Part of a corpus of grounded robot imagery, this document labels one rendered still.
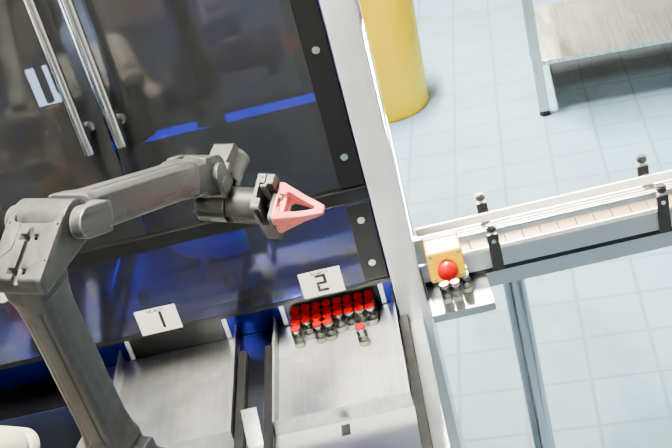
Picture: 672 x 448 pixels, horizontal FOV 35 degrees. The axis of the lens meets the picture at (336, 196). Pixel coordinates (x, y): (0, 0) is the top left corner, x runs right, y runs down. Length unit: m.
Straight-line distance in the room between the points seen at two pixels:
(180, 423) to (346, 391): 0.33
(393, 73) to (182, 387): 2.96
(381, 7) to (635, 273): 1.78
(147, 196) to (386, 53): 3.50
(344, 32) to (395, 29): 2.99
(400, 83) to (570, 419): 2.23
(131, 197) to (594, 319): 2.35
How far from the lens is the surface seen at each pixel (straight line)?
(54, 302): 1.30
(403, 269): 2.14
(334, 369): 2.14
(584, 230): 2.30
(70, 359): 1.35
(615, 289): 3.69
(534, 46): 4.70
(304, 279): 2.14
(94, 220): 1.31
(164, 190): 1.52
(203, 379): 2.24
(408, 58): 4.98
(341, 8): 1.90
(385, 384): 2.07
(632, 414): 3.23
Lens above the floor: 2.18
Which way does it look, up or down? 29 degrees down
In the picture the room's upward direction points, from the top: 15 degrees counter-clockwise
